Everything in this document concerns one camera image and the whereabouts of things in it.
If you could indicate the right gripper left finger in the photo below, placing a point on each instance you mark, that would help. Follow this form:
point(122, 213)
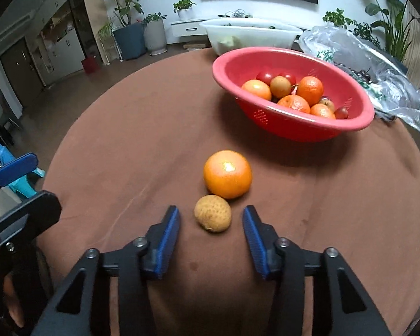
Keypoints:
point(81, 304)

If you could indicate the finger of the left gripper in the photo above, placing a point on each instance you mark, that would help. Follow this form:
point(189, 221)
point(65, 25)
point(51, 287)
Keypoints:
point(20, 226)
point(17, 168)

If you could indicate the tan longan fruit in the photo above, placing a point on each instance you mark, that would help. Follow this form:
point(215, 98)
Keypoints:
point(327, 102)
point(213, 213)

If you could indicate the large smooth orange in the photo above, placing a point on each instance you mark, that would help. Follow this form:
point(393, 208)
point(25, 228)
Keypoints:
point(227, 174)

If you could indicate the small smooth orange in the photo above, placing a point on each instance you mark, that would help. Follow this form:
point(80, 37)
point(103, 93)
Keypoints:
point(258, 88)

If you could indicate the mandarin with stem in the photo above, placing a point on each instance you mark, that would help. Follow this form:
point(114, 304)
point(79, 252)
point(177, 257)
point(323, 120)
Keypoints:
point(311, 89)

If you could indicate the person's left hand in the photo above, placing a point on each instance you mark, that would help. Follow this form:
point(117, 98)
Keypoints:
point(12, 301)

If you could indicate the blue plastic stool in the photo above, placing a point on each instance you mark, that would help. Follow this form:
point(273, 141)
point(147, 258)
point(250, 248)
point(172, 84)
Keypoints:
point(24, 186)

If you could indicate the small red bin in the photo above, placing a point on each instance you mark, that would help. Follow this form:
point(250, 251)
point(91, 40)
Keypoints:
point(90, 65)

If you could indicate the white storage cupboard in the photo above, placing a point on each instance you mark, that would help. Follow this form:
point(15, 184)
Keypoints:
point(50, 31)

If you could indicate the plant in white ribbed pot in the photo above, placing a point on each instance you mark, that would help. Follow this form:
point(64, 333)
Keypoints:
point(154, 33)

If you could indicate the red plastic colander bowl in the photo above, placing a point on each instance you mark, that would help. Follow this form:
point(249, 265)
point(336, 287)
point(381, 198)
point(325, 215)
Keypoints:
point(232, 69)

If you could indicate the clear plastic cherry bag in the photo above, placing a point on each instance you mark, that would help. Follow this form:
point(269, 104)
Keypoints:
point(389, 89)

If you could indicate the tall plant blue pot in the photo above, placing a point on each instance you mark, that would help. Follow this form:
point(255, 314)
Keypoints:
point(129, 39)

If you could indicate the dark cherries in bag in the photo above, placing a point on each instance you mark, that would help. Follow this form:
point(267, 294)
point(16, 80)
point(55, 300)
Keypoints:
point(361, 76)

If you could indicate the white tv cabinet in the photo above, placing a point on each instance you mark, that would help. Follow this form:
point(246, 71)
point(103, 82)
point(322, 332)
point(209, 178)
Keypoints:
point(192, 27)

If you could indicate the small plant on cabinet left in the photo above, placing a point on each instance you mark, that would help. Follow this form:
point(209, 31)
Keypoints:
point(184, 9)

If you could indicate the white plastic vegetable bowl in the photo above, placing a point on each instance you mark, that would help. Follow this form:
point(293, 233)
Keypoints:
point(229, 33)

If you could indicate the large leafy plant dark pot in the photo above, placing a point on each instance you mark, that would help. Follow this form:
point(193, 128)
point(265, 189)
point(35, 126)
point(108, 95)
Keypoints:
point(390, 30)

